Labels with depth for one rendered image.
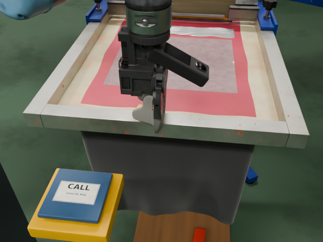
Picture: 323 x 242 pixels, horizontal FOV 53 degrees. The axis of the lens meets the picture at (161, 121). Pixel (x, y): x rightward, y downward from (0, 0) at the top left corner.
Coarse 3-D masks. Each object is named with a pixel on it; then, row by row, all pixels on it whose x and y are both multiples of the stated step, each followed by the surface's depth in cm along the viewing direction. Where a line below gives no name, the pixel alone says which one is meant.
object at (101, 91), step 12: (180, 24) 111; (108, 48) 97; (120, 48) 97; (108, 60) 92; (108, 72) 87; (168, 72) 87; (96, 84) 82; (108, 84) 82; (168, 84) 82; (84, 96) 78; (96, 96) 78; (108, 96) 78; (120, 96) 78; (132, 96) 78
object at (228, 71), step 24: (192, 24) 111; (216, 24) 111; (192, 48) 97; (216, 48) 97; (240, 48) 97; (216, 72) 87; (240, 72) 87; (168, 96) 78; (192, 96) 78; (216, 96) 78; (240, 96) 78
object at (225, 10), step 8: (176, 0) 108; (184, 0) 107; (192, 0) 107; (200, 0) 107; (208, 0) 106; (216, 0) 106; (224, 0) 106; (232, 0) 105; (176, 8) 109; (184, 8) 109; (192, 8) 109; (200, 8) 108; (208, 8) 108; (216, 8) 108; (224, 8) 107
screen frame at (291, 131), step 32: (96, 32) 100; (64, 64) 83; (288, 96) 72; (64, 128) 69; (96, 128) 68; (128, 128) 67; (192, 128) 65; (224, 128) 64; (256, 128) 64; (288, 128) 64
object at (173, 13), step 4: (172, 12) 109; (176, 12) 109; (180, 12) 109; (184, 12) 109; (188, 12) 109; (192, 12) 109; (196, 12) 109; (200, 12) 109; (192, 16) 109; (196, 16) 109; (200, 16) 109; (204, 16) 109; (208, 16) 108; (212, 16) 108; (216, 16) 108; (220, 16) 108; (224, 16) 108
